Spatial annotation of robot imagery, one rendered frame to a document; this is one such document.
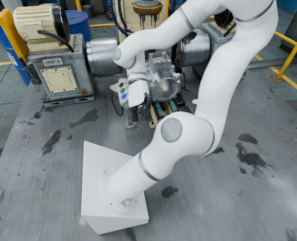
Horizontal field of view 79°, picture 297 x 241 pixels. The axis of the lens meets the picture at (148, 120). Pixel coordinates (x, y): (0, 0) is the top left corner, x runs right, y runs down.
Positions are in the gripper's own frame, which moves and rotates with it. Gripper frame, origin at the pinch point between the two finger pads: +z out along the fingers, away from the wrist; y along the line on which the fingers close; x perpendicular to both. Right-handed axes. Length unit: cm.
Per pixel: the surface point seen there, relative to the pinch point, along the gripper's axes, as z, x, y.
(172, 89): -19.1, 35.1, -13.5
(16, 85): -89, -36, -272
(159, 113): -4.5, 24.1, -15.8
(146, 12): -64, 21, -14
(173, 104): -9.4, 34.4, -13.8
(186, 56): -44, 52, -14
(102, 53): -46, 2, -38
